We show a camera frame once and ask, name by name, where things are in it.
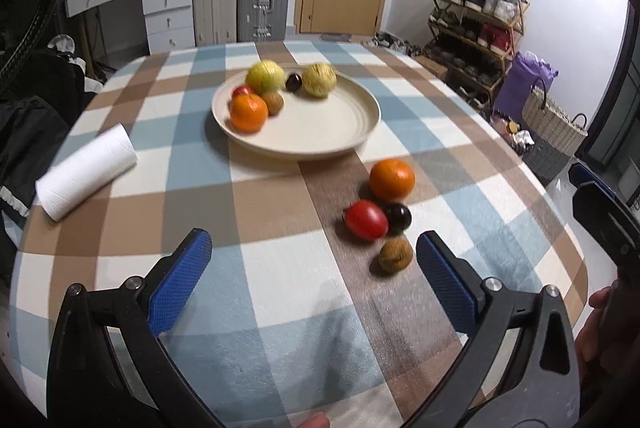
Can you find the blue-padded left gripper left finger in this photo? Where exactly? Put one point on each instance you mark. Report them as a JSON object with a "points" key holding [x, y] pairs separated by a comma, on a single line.
{"points": [[107, 364]]}

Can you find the white paper towel roll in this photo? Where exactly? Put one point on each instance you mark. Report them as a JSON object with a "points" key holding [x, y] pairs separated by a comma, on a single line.
{"points": [[69, 183]]}

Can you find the bumpy yellow guava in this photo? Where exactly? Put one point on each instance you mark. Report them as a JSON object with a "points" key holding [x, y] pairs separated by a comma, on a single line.
{"points": [[319, 80]]}

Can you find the smooth yellow-green guava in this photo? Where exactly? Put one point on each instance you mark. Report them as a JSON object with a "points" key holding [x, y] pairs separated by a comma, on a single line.
{"points": [[265, 76]]}

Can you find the checkered tablecloth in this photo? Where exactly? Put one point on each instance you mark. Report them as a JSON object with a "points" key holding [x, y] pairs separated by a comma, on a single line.
{"points": [[288, 318]]}

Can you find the orange front mandarin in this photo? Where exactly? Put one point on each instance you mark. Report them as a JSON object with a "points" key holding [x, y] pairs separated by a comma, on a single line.
{"points": [[248, 113]]}

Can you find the dark purple plum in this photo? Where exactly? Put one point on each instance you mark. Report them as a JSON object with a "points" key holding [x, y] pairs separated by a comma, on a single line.
{"points": [[398, 216]]}

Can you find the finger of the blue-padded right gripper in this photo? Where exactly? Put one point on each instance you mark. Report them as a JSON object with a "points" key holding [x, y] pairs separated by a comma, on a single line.
{"points": [[588, 184]]}

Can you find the person's left hand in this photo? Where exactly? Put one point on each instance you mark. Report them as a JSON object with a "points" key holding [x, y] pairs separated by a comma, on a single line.
{"points": [[319, 420]]}

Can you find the wooden shoe rack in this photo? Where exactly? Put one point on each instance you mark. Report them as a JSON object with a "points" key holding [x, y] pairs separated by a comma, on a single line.
{"points": [[476, 40]]}

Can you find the orange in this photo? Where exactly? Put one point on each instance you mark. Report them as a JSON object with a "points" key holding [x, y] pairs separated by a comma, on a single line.
{"points": [[391, 179]]}

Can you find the person's right hand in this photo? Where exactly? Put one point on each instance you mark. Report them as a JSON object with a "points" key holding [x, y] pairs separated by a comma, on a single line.
{"points": [[587, 343]]}

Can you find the cream round plate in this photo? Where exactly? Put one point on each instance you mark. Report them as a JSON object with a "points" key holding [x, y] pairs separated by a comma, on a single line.
{"points": [[307, 127]]}

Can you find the brown kiwi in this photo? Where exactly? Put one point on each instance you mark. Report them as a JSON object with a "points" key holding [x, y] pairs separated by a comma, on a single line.
{"points": [[274, 102], [395, 255]]}

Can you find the woven wicker basket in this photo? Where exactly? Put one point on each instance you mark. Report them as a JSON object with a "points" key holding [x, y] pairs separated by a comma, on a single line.
{"points": [[543, 117]]}

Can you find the red tomato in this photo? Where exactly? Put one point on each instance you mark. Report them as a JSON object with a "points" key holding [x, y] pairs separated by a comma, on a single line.
{"points": [[243, 90], [366, 220]]}

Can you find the purple bag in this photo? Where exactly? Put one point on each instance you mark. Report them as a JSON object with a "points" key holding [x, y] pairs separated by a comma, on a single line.
{"points": [[526, 71]]}

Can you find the black clothing pile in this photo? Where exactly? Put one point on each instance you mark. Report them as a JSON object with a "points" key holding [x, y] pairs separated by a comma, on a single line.
{"points": [[42, 104]]}

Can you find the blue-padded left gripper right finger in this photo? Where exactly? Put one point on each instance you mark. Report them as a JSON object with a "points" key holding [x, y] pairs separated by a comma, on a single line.
{"points": [[518, 367]]}

